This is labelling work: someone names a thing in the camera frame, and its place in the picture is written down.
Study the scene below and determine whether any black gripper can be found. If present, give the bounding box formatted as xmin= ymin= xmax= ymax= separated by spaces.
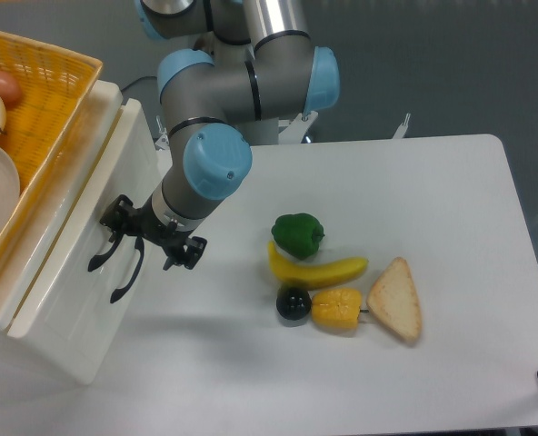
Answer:
xmin=99 ymin=194 xmax=207 ymax=271

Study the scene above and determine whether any black top drawer handle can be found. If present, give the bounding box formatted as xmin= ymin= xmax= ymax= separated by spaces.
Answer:
xmin=87 ymin=232 xmax=125 ymax=272

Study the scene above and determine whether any black drawer handle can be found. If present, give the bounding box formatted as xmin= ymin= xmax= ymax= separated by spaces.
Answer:
xmin=109 ymin=236 xmax=145 ymax=304
xmin=87 ymin=232 xmax=125 ymax=272

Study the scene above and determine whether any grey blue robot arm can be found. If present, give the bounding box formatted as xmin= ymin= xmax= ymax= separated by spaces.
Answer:
xmin=101 ymin=1 xmax=340 ymax=269

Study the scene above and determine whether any white drawer cabinet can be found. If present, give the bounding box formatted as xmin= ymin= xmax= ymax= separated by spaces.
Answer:
xmin=0 ymin=80 xmax=169 ymax=387

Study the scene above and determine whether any green bell pepper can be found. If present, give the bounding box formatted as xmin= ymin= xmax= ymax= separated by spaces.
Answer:
xmin=271 ymin=213 xmax=324 ymax=260

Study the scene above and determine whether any dark purple mangosteen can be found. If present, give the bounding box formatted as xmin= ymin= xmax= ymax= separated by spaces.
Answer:
xmin=275 ymin=286 xmax=312 ymax=326

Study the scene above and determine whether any yellow banana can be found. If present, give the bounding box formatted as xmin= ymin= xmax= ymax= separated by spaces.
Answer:
xmin=267 ymin=242 xmax=369 ymax=291

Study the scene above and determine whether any yellow woven basket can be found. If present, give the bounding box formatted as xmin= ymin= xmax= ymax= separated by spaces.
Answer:
xmin=0 ymin=31 xmax=103 ymax=262

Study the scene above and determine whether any yellow bell pepper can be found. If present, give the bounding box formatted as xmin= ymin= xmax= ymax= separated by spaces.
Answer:
xmin=311 ymin=288 xmax=370 ymax=330

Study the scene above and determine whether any triangular bread slice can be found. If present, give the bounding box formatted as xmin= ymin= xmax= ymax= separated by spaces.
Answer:
xmin=366 ymin=257 xmax=423 ymax=343

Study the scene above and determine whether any black bottom drawer handle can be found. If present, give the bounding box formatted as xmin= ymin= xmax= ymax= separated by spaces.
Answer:
xmin=109 ymin=236 xmax=145 ymax=304

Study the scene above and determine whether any black cable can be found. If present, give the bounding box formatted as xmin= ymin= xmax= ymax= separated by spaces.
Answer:
xmin=120 ymin=75 xmax=159 ymax=96

